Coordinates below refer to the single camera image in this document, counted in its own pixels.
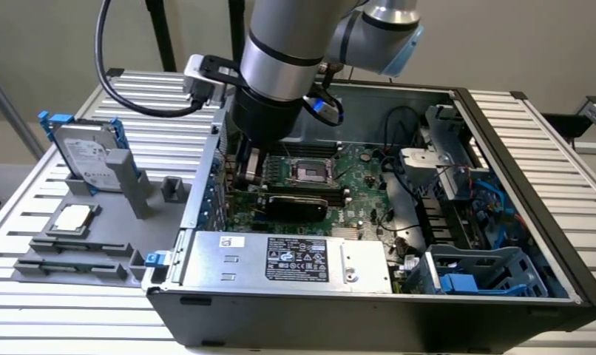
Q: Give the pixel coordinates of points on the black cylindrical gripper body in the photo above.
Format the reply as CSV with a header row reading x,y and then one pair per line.
x,y
262,118

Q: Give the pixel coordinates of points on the black graphics card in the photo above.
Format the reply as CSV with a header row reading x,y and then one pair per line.
x,y
294,209

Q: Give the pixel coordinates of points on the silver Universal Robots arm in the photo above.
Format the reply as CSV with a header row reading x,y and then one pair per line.
x,y
297,40

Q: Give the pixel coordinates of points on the CPU socket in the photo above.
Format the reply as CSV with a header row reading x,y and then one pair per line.
x,y
309,171

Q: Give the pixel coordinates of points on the black RAM slots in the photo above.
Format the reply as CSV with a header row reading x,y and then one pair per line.
x,y
308,148

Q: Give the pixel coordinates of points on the green motherboard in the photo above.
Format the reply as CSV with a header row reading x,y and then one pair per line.
x,y
361,185

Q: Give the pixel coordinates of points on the grey parts rack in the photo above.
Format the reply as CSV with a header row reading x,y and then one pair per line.
x,y
154,222

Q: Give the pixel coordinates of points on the silver chipset heatsink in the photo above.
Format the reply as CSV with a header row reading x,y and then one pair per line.
x,y
345,233

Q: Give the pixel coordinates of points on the silver power supply unit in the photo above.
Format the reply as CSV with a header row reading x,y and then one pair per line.
x,y
258,262

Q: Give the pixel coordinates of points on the black tripod pole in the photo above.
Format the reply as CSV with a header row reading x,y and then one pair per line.
x,y
160,33

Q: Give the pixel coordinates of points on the silver hard disk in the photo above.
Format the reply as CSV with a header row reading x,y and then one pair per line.
x,y
88,155

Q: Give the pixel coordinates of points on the blue case latch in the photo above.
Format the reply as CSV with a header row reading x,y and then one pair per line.
x,y
154,258

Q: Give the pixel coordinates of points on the silver CPU chip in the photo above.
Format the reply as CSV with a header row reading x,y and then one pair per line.
x,y
72,218

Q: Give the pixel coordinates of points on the metal drive cage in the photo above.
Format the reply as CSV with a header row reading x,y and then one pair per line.
x,y
445,148

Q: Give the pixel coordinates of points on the blue disk carrier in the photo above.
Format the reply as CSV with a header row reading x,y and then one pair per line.
x,y
61,119

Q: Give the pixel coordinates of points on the black open PC case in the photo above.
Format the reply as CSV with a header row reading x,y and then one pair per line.
x,y
357,318

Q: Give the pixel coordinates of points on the blue bay clip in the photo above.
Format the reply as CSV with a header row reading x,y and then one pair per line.
x,y
457,284

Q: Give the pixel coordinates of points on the blue-grey disk bay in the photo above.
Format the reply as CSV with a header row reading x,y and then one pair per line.
x,y
500,266

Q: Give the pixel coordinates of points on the black box on floor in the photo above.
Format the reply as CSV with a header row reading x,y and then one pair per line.
x,y
566,125

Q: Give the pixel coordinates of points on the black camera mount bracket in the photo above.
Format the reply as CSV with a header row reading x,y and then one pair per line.
x,y
217,72

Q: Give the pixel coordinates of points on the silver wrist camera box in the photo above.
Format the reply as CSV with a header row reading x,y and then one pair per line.
x,y
197,79

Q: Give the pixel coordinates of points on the aluminium frame post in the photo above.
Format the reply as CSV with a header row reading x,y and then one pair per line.
x,y
6,111

